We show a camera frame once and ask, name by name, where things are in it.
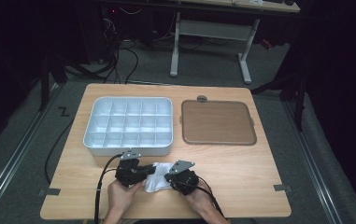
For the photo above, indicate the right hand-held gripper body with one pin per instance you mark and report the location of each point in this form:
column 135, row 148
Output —
column 183, row 182

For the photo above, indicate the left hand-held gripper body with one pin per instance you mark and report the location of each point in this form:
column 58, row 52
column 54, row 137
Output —
column 129, row 172

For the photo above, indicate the white sock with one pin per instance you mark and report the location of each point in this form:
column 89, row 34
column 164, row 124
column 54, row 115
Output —
column 155, row 183

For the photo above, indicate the white compartment storage box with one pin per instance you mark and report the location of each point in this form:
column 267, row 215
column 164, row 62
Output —
column 129, row 124

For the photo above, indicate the person's left hand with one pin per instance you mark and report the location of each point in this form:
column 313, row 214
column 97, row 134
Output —
column 121, row 197

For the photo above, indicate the person's right hand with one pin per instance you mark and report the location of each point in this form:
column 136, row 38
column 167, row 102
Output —
column 202, row 200

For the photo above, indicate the brown box lid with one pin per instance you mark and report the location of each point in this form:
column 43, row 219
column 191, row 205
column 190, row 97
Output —
column 217, row 123

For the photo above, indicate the grey tape piece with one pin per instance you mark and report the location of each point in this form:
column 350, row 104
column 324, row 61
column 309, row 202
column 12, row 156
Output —
column 282, row 187
column 50, row 192

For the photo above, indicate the grey round knob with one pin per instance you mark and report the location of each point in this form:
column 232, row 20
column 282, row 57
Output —
column 202, row 99

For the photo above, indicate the black metal stand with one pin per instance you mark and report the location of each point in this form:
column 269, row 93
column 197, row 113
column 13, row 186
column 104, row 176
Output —
column 44, row 90
column 299, row 105

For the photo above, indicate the white-legged desk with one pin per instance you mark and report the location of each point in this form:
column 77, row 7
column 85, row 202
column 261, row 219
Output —
column 211, row 29

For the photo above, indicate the small red object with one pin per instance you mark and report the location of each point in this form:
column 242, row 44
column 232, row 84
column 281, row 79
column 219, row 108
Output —
column 266, row 44

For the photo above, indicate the metal floor rail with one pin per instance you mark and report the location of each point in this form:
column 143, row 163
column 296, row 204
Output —
column 11, row 161
column 312, row 168

